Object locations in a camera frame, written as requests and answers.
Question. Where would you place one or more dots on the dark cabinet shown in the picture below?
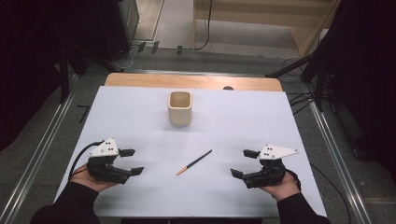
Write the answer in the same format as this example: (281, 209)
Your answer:
(115, 28)

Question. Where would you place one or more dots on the black curtain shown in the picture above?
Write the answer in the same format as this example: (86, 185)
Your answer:
(31, 62)
(367, 77)

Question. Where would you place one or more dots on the black pencil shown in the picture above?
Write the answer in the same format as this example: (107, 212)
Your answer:
(194, 162)

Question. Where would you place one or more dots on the black metal stand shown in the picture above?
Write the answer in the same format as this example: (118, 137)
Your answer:
(319, 84)
(63, 74)

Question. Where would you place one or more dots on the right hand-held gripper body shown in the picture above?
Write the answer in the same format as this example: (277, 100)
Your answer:
(272, 151)

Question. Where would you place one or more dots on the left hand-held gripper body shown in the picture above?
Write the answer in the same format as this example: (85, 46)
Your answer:
(104, 149)

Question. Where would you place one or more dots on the dark round table grommet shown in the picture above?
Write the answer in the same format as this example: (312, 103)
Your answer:
(228, 88)

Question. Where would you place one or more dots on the wooden table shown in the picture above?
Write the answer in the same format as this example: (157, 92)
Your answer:
(186, 81)

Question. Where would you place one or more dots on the white table cover sheet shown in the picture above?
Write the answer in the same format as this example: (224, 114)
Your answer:
(224, 130)

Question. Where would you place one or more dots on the person's right hand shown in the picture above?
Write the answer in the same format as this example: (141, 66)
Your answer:
(285, 189)

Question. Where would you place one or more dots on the person's left hand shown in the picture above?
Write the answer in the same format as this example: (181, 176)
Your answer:
(87, 182)

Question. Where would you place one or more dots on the beige square pen holder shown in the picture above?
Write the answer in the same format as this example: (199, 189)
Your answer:
(179, 115)

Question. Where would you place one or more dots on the light wooden shelf frame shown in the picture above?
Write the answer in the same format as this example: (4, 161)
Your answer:
(249, 14)

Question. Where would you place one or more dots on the metal floor rail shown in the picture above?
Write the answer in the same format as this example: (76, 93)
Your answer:
(339, 155)
(46, 133)

